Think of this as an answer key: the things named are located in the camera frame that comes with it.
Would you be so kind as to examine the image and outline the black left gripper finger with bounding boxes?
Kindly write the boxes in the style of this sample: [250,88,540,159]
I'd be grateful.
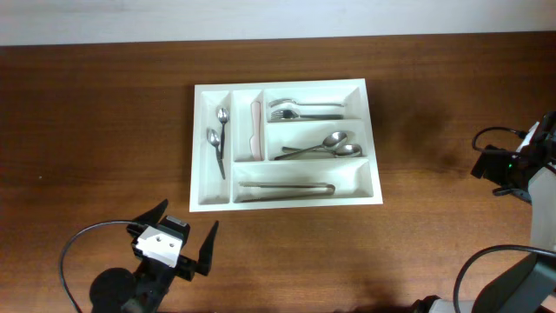
[195,221,219,276]
[126,199,169,237]

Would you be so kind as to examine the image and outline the small steel teaspoon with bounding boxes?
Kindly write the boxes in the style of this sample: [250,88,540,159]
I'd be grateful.
[207,129,226,180]
[217,107,229,158]

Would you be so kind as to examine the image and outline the white plastic knife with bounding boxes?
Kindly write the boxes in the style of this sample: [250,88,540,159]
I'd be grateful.
[249,101,262,161]

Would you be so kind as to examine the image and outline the steel fork dark handle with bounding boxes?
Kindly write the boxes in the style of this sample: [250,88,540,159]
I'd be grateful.
[270,110,344,123]

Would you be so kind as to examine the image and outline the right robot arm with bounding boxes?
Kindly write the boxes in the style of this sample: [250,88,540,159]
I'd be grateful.
[409,111,555,313]

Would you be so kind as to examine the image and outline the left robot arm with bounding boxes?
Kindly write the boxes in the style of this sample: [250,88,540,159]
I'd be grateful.
[89,200,219,313]

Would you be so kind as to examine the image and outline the white plastic cutlery tray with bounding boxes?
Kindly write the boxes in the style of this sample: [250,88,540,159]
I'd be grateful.
[189,78,383,212]

